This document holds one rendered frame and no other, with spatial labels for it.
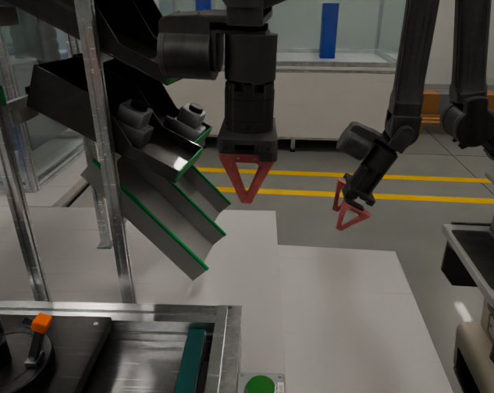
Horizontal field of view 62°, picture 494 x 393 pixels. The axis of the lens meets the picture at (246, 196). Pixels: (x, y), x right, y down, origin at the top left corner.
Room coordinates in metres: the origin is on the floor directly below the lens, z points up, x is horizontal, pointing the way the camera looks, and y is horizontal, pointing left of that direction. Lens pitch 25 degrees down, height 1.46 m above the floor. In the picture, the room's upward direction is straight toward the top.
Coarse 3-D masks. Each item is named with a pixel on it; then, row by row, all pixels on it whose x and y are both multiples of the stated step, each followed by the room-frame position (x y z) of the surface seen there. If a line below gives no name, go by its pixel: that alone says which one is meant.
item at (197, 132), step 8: (192, 104) 0.84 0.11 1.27; (184, 112) 0.83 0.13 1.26; (192, 112) 0.83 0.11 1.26; (200, 112) 0.84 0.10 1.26; (168, 120) 0.85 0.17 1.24; (176, 120) 0.83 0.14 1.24; (184, 120) 0.83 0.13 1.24; (192, 120) 0.82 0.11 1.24; (200, 120) 0.83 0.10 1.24; (176, 128) 0.83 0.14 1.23; (184, 128) 0.83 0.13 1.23; (192, 128) 0.83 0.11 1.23; (200, 128) 0.84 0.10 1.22; (184, 136) 0.83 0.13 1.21; (192, 136) 0.83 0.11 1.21
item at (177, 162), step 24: (48, 72) 0.67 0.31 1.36; (72, 72) 0.79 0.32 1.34; (48, 96) 0.68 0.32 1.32; (72, 96) 0.67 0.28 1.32; (120, 96) 0.79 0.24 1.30; (72, 120) 0.67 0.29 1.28; (120, 144) 0.65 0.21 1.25; (144, 144) 0.71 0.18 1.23; (168, 144) 0.75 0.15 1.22; (192, 144) 0.76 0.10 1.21; (168, 168) 0.63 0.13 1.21
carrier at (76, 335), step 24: (0, 336) 0.44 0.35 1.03; (24, 336) 0.49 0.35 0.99; (48, 336) 0.49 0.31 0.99; (72, 336) 0.51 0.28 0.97; (96, 336) 0.51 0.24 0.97; (0, 360) 0.43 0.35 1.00; (24, 360) 0.44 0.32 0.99; (48, 360) 0.44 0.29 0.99; (72, 360) 0.46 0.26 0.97; (0, 384) 0.40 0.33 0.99; (24, 384) 0.40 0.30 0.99; (48, 384) 0.41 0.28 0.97; (72, 384) 0.41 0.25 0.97
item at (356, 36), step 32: (160, 0) 4.43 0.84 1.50; (192, 0) 4.40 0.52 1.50; (288, 0) 4.30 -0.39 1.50; (320, 0) 4.27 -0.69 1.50; (352, 0) 4.24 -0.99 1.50; (384, 0) 4.21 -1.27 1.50; (288, 32) 4.30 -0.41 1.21; (320, 32) 4.27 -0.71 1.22; (352, 32) 4.24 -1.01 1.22; (384, 32) 4.21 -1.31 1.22
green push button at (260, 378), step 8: (256, 376) 0.43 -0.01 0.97; (264, 376) 0.43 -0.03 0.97; (248, 384) 0.41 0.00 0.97; (256, 384) 0.41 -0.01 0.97; (264, 384) 0.41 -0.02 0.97; (272, 384) 0.41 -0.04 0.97; (248, 392) 0.40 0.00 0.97; (256, 392) 0.40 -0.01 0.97; (264, 392) 0.40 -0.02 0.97; (272, 392) 0.40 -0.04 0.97
